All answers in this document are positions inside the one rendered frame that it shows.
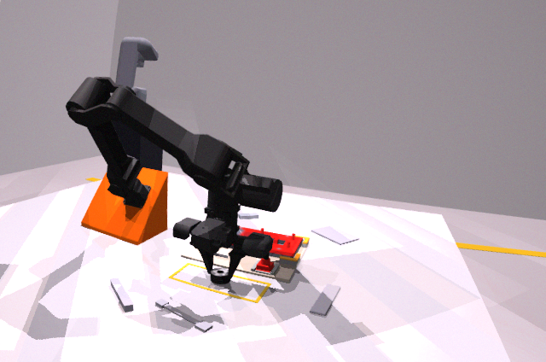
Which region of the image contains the white rectangular bar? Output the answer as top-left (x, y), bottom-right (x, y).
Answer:
top-left (110, 278), bottom-right (134, 312)

